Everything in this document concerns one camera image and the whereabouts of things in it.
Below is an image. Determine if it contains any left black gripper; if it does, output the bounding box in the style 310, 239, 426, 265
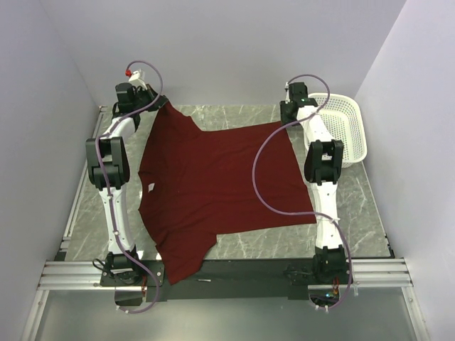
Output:
134, 85, 168, 113

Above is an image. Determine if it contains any dark red t-shirt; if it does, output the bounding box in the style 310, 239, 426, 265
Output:
138, 104, 316, 283

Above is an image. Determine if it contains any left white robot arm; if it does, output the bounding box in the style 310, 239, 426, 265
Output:
85, 80, 166, 286

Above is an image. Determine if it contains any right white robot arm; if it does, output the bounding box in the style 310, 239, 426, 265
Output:
280, 82, 348, 285

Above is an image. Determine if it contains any white perforated plastic basket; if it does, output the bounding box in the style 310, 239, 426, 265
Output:
319, 94, 368, 168

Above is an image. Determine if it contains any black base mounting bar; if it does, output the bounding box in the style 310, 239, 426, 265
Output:
92, 254, 352, 306

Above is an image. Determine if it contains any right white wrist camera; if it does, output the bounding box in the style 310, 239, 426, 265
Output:
284, 82, 290, 103

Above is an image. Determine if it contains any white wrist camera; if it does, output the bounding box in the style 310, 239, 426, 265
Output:
125, 69, 146, 89
284, 82, 290, 103

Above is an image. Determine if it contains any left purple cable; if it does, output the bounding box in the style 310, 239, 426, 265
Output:
95, 60, 164, 314

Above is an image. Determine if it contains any purple cable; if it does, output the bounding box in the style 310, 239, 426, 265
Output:
252, 73, 353, 313
95, 60, 164, 314

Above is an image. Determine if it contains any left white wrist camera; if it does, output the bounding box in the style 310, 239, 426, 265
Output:
125, 69, 146, 89

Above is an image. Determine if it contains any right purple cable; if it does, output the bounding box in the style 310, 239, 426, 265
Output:
252, 73, 353, 313

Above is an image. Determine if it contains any aluminium frame rail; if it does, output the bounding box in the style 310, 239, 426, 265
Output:
38, 105, 412, 290

